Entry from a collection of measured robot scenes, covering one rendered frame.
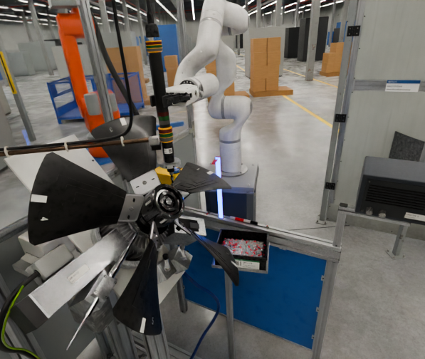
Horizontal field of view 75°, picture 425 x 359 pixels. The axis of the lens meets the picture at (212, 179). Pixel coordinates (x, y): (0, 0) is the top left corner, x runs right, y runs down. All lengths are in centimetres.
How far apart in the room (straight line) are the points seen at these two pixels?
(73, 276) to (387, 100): 230
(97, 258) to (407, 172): 100
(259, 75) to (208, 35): 786
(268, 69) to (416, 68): 682
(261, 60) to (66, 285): 849
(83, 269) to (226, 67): 104
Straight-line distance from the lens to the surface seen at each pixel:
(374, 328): 221
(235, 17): 135
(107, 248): 92
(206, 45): 113
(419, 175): 110
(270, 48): 898
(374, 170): 108
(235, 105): 146
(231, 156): 154
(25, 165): 109
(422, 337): 229
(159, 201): 85
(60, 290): 85
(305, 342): 181
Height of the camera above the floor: 166
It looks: 27 degrees down
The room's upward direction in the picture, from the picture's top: 4 degrees counter-clockwise
